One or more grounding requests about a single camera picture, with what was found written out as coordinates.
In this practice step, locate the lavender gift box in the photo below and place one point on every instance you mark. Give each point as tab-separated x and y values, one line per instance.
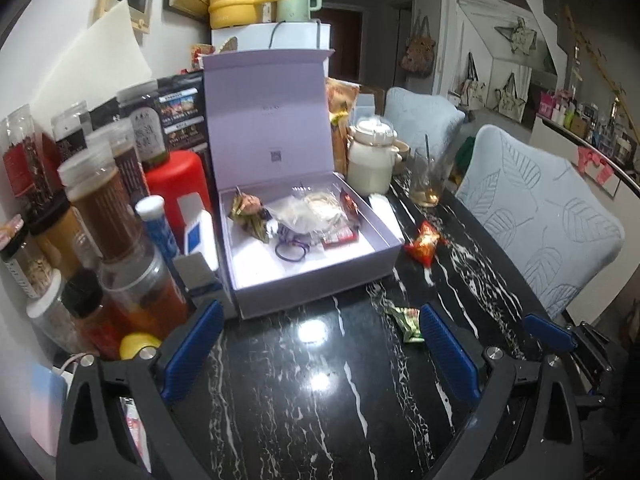
270	125

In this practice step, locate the orange snack bag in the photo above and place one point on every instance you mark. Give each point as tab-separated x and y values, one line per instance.
340	110

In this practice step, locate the white foam board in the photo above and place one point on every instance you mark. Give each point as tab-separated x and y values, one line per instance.
95	60

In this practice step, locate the brown spice jar white cap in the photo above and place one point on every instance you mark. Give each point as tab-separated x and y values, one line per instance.
127	155
105	210

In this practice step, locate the cream ceramic jar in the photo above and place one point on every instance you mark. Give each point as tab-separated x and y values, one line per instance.
370	160

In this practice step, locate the nut jar pink lid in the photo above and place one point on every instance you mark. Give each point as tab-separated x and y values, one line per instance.
25	265

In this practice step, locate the clear plastic bag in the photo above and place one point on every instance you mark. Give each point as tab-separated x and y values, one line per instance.
312	210

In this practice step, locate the clear glass jar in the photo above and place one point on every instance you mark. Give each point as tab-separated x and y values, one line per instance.
142	290

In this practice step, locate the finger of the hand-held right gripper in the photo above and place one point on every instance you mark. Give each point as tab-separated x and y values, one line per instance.
550	331

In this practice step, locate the glass cup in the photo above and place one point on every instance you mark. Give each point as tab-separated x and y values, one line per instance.
429	187

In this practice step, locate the far white chair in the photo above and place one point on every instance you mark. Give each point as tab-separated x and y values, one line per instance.
425	117

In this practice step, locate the white chair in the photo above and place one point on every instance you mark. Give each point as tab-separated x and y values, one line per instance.
535	210
425	117

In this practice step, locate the yellow enamel pot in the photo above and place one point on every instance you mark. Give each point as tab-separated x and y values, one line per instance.
230	7

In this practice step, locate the green cloth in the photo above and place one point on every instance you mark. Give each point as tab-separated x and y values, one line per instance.
464	155

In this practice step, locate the brown patterned tote bag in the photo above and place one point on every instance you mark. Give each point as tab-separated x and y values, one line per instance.
419	55

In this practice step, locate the yellow bamboo branch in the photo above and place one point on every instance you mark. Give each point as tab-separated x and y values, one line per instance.
595	55

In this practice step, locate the red snack packet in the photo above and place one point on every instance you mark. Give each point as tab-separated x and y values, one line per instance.
425	245

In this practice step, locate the white blue carton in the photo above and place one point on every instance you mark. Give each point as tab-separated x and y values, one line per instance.
197	235

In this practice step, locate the red snack bag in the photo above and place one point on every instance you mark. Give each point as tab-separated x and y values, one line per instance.
200	55

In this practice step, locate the pastel pink blue card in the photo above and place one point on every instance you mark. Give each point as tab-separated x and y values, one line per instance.
47	410

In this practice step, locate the white tote bag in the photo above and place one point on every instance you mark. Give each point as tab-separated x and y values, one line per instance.
510	102
474	90

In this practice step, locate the near white chair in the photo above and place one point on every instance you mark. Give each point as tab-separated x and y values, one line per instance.
535	210

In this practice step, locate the row of cosmetic bottles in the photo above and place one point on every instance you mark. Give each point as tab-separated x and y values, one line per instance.
585	120

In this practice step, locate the metal spoon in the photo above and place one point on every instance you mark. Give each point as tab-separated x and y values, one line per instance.
427	150

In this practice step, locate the star wall decoration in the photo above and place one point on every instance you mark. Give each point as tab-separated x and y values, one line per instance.
517	37

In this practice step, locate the black label jar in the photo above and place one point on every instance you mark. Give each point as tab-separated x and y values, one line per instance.
72	132

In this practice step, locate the pink bow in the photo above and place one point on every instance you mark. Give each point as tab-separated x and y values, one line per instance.
595	162

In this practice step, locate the green snack packet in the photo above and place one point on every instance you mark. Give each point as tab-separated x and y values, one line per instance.
406	322

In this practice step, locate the white appliance box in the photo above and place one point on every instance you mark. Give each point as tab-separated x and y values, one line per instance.
295	35

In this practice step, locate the green white label bottle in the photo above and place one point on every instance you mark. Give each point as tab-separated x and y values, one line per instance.
147	130

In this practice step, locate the red canister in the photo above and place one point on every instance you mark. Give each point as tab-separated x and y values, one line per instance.
180	175

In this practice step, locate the white cap seed jar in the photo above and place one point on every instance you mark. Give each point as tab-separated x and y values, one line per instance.
50	315

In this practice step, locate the black cap chili bottle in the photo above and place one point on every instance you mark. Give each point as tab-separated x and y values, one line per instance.
92	310

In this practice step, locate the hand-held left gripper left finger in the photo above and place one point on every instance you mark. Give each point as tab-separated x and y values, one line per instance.
192	345

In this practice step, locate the green pink wrapped sachet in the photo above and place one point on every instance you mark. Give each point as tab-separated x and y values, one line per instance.
247	210

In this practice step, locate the yellow round cap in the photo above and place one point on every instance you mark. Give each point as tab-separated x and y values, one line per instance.
137	346

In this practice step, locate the small dark red packet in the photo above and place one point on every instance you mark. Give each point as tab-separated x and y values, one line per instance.
350	205

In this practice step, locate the tall red label jar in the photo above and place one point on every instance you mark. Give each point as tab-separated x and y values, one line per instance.
25	160

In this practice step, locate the blue white tube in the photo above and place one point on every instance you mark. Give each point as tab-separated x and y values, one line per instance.
157	230

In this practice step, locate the red white flat packet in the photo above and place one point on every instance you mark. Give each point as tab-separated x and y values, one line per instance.
340	236

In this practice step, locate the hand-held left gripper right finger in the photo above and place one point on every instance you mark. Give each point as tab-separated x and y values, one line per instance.
450	355

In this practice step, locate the yellow powder jar black cap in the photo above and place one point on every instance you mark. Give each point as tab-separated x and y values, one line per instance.
55	240

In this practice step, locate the dark printed box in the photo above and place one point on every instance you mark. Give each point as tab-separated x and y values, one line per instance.
182	110

